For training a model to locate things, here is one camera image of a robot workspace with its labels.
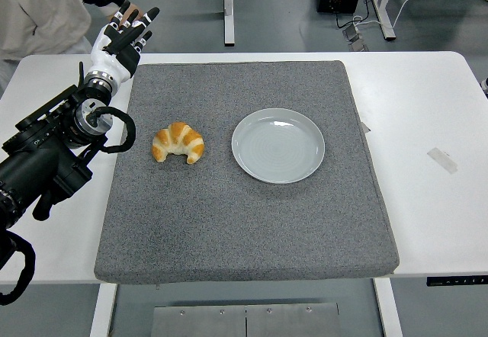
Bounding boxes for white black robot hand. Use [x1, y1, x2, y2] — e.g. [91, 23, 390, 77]
[88, 0, 161, 86]

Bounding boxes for golden croissant bread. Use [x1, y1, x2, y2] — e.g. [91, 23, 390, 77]
[151, 121, 205, 165]

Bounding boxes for light grey round plate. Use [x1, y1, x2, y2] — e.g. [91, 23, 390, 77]
[231, 108, 326, 185]

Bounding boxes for grey metal plate with screws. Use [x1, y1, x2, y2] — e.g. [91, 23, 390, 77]
[152, 302, 341, 337]

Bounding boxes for person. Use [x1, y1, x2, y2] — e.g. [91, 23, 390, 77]
[0, 0, 141, 91]

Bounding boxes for white desk leg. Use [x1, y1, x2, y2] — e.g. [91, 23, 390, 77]
[371, 0, 397, 41]
[223, 0, 236, 47]

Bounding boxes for grey felt mat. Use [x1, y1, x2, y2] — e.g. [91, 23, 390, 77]
[93, 59, 400, 285]

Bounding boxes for grey foot pedal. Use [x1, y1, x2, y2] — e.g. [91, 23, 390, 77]
[342, 25, 369, 53]

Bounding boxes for white table leg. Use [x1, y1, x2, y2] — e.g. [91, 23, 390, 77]
[89, 283, 118, 337]
[373, 278, 404, 337]

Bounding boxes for clear tape strip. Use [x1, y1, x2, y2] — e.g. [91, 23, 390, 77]
[426, 147, 459, 175]

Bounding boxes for black table control panel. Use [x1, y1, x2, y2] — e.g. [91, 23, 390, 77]
[425, 274, 488, 287]

